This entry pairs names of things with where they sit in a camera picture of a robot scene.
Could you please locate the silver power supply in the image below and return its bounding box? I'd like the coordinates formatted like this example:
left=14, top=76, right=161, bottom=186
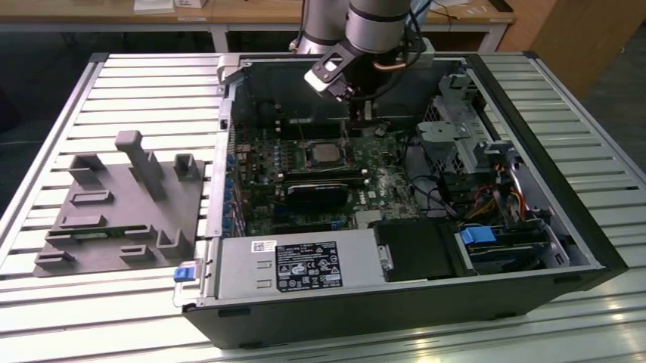
left=213, top=231, right=385, bottom=302

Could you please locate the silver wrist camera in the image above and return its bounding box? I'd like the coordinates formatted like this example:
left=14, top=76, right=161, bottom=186
left=303, top=48, right=357, bottom=102

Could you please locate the black graphics card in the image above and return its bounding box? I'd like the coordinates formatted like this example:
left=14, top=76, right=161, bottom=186
left=283, top=180, right=349, bottom=213

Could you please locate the wooden desk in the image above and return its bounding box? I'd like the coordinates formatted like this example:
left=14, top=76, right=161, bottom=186
left=0, top=0, right=519, bottom=54

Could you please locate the green RAM stick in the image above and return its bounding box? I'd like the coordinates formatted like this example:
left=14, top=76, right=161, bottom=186
left=69, top=225, right=152, bottom=240

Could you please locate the black silver PC case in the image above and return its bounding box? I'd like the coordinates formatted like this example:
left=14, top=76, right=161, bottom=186
left=178, top=51, right=630, bottom=351

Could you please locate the grey wrist camera block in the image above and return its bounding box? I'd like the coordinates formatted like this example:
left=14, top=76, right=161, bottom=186
left=395, top=36, right=436, bottom=70

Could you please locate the green motherboard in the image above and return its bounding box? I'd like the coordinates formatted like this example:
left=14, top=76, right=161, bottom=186
left=232, top=113, right=423, bottom=237

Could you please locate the silver green CPU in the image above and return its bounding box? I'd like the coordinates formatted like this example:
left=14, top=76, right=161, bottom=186
left=308, top=143, right=340, bottom=163

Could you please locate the blue disk carrier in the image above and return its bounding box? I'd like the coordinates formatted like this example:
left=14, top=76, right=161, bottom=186
left=456, top=225, right=552, bottom=274

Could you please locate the silver disk bay cage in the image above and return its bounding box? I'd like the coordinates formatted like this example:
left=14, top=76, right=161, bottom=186
left=413, top=73, right=508, bottom=175

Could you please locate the small silver heatsink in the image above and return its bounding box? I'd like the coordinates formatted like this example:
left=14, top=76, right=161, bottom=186
left=353, top=210, right=383, bottom=228

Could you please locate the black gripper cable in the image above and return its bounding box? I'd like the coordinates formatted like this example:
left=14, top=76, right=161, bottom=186
left=372, top=7, right=424, bottom=100

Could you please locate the wooden cabinet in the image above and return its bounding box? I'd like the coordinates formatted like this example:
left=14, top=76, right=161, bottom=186
left=496, top=0, right=646, bottom=98

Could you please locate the black drive box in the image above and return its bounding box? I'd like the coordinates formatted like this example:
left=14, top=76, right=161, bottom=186
left=371, top=220, right=457, bottom=284

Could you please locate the grey parts rack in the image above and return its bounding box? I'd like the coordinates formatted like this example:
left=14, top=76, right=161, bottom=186
left=30, top=129, right=209, bottom=280

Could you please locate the CPU socket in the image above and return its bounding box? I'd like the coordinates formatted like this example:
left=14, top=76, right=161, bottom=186
left=296, top=136, right=357, bottom=174

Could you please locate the yellow red wire bundle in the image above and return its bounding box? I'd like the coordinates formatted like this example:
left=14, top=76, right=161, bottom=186
left=465, top=162, right=531, bottom=222

